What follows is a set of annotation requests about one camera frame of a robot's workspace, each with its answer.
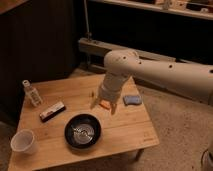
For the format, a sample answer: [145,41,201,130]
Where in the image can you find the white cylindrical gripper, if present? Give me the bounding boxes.
[90,73,129,115]

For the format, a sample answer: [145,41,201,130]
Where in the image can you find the black ceramic bowl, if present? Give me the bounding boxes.
[64,114,101,149]

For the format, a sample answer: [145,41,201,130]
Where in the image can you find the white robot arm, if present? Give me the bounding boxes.
[90,49,213,114]

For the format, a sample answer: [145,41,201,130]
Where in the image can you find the orange carrot toy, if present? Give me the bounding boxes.
[91,92,110,110]

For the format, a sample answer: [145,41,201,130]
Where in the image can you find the blue sponge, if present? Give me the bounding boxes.
[123,95,142,106]

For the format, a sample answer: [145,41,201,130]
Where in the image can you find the wooden folding table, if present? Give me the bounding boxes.
[8,75,159,171]

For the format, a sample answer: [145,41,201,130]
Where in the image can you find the black and white box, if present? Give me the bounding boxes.
[39,101,66,122]

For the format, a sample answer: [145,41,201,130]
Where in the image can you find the long grey case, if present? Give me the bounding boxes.
[78,38,213,69]

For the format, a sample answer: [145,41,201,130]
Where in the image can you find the metal pole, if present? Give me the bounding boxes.
[83,0,92,41]

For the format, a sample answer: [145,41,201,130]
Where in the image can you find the clear plastic bottle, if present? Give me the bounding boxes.
[22,80,42,107]

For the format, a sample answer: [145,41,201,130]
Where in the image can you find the white paper cup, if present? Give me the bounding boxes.
[10,129,37,154]

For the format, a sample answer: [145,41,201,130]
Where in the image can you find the upper shelf with items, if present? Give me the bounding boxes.
[95,0,213,21]

